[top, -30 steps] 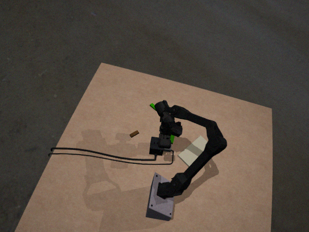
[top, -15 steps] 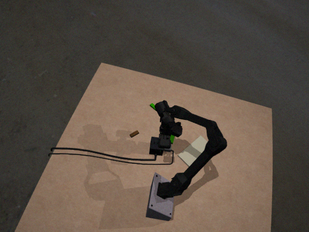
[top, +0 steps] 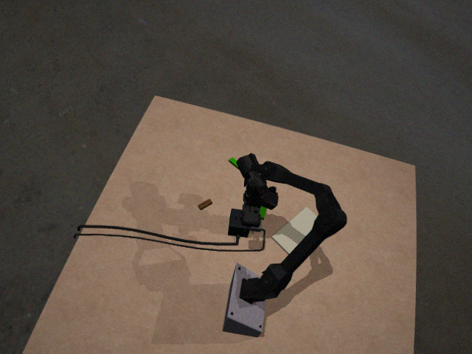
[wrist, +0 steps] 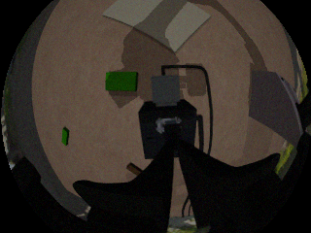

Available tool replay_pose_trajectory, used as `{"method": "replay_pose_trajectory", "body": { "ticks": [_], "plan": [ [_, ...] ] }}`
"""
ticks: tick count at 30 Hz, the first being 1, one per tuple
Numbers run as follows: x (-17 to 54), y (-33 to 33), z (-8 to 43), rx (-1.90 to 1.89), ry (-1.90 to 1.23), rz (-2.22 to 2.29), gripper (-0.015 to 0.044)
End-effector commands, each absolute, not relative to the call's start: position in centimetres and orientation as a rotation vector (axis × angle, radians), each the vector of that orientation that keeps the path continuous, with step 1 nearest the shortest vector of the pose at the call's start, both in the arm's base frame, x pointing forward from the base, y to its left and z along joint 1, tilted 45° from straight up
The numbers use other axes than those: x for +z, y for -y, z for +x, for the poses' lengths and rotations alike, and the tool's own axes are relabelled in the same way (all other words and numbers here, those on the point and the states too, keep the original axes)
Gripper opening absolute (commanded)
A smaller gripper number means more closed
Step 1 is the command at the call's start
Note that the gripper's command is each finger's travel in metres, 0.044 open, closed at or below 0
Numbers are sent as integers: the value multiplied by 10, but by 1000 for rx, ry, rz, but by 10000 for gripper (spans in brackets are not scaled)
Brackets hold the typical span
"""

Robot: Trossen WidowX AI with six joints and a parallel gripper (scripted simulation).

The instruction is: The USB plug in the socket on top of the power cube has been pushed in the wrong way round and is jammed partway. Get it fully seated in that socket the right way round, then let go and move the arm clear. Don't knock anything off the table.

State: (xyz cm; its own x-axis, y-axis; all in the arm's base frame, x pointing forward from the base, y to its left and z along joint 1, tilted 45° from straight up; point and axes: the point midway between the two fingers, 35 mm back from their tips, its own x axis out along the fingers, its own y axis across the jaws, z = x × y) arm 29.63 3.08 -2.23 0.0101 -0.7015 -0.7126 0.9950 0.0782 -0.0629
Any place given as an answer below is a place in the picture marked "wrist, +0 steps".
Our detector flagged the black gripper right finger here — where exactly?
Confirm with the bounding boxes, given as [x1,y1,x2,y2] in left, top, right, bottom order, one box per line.
[178,140,281,229]

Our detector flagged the green rectangular block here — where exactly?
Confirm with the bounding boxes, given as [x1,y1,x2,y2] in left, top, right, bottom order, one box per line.
[105,71,137,92]
[62,127,70,147]

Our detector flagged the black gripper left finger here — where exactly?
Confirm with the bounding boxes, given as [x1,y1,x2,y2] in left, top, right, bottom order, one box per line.
[73,140,175,233]

